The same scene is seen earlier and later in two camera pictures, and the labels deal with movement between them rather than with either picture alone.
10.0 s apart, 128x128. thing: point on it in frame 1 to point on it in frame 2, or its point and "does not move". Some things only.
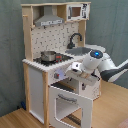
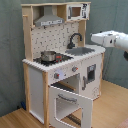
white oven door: [86, 105] does not move
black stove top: [60, 57] does not move
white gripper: [75, 70] to [106, 38]
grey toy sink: [78, 51] does not move
